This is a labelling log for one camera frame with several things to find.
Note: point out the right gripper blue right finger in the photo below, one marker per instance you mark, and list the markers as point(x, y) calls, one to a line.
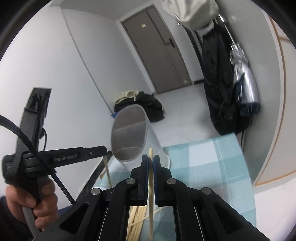
point(162, 192)

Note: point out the beige garment on bag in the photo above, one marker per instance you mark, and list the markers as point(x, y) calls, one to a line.
point(130, 94)

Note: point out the silver folded umbrella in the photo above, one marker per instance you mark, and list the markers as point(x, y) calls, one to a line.
point(245, 86)

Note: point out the wooden chopstick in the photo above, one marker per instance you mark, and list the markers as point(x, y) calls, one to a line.
point(139, 223)
point(132, 215)
point(151, 195)
point(145, 218)
point(107, 171)

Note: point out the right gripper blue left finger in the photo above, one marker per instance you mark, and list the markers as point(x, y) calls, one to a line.
point(139, 191)

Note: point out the grey entrance door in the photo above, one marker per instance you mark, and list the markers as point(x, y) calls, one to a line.
point(157, 50)

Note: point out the black bag on floor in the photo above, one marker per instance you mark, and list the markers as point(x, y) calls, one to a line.
point(149, 103)

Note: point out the teal plaid placemat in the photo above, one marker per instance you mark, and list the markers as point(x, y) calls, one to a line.
point(217, 163)

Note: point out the blue cardboard box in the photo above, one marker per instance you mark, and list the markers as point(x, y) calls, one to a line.
point(114, 115)

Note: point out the white utensil holder cup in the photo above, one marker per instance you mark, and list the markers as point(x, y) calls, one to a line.
point(132, 136)

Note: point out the black hanging jacket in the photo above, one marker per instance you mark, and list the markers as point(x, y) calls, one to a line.
point(218, 83)

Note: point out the person's left hand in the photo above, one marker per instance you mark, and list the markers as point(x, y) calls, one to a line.
point(46, 211)

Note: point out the white hanging shoulder bag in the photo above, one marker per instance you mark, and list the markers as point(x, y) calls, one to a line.
point(193, 15)

